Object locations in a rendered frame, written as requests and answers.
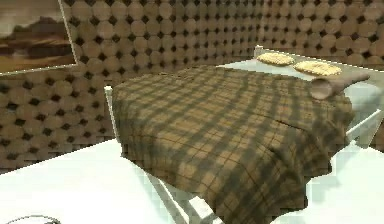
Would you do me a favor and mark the white bed with plaid blanket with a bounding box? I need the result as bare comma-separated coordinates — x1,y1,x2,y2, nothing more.
103,45,384,224

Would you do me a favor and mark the yellow woven pillow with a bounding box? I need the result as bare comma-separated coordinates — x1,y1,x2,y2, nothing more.
293,60,343,77
256,52,296,67

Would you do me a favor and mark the brown bolster cushion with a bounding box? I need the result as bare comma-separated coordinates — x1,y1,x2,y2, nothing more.
309,72,371,101

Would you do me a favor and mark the framed brown landscape picture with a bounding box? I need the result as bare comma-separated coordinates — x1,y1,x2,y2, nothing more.
0,0,80,76

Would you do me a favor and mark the grey round rim object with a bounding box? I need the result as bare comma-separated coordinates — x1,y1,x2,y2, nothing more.
3,214,63,224

